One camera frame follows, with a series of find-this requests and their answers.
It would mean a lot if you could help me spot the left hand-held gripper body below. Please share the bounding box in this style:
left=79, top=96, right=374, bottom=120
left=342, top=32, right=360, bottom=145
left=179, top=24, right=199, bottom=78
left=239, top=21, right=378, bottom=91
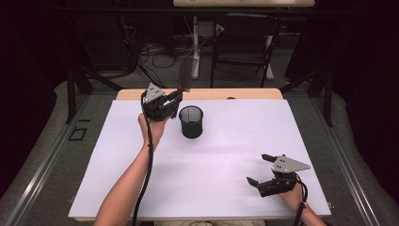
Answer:
left=141, top=82, right=184, bottom=123

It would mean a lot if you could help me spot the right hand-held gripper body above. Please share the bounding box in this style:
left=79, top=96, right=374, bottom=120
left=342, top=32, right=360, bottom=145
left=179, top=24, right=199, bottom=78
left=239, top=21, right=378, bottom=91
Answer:
left=257, top=153, right=311, bottom=199

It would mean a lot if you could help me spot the black mesh pen holder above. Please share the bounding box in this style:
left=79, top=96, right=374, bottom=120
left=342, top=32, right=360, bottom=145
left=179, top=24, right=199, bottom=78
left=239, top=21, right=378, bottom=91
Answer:
left=178, top=105, right=204, bottom=139

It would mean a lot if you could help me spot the black kitchen knife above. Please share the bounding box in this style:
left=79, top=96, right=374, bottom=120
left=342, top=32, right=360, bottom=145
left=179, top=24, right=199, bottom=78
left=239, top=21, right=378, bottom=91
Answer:
left=175, top=56, right=196, bottom=94

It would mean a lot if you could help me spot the person's right hand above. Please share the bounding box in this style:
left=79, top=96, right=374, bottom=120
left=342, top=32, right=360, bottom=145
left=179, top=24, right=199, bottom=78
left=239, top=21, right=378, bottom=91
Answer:
left=277, top=182, right=306, bottom=214

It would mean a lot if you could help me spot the person's left hand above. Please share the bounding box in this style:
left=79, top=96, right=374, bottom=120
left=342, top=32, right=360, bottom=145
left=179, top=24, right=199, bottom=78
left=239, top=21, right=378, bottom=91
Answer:
left=137, top=112, right=168, bottom=151

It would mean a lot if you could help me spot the white table mat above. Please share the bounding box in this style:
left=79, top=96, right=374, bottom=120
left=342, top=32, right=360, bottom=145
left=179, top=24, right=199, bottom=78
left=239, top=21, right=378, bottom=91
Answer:
left=68, top=98, right=332, bottom=219

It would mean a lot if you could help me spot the light wooden table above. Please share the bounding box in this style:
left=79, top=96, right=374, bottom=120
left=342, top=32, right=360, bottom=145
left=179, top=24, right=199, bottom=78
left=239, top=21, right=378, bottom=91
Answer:
left=74, top=88, right=330, bottom=223

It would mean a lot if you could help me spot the white desk with legs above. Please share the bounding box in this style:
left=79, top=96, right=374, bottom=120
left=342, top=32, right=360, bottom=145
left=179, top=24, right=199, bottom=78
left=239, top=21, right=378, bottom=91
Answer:
left=172, top=0, right=316, bottom=81

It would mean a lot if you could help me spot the black folding chair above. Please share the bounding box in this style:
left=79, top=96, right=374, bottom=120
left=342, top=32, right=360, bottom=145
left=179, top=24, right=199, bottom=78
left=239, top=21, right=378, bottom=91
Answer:
left=209, top=12, right=282, bottom=89

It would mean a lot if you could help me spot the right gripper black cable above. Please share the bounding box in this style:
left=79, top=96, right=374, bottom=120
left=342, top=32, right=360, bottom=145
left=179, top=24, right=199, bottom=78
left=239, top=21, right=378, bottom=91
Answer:
left=292, top=174, right=310, bottom=226

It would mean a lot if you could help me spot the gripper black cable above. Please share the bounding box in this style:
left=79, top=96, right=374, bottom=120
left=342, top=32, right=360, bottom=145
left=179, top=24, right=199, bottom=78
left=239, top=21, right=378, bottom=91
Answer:
left=292, top=174, right=310, bottom=226
left=131, top=89, right=155, bottom=226

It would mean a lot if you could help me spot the bundle of floor cables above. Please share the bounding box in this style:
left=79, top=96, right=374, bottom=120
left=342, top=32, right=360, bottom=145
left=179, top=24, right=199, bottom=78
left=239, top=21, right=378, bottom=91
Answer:
left=123, top=18, right=197, bottom=89

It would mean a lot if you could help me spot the aluminium floor rail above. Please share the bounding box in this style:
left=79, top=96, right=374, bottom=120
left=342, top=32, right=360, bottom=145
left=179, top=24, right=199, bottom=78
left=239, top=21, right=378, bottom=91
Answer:
left=3, top=93, right=92, bottom=226
left=309, top=93, right=382, bottom=226

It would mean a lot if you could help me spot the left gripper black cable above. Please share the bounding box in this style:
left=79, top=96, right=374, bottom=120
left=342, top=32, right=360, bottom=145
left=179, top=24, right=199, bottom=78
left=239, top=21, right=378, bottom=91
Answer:
left=131, top=89, right=155, bottom=226

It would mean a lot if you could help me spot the black metal frame stand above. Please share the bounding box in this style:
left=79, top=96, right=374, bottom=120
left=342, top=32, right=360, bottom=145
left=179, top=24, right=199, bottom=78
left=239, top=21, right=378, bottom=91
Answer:
left=279, top=64, right=334, bottom=128
left=65, top=59, right=125, bottom=124

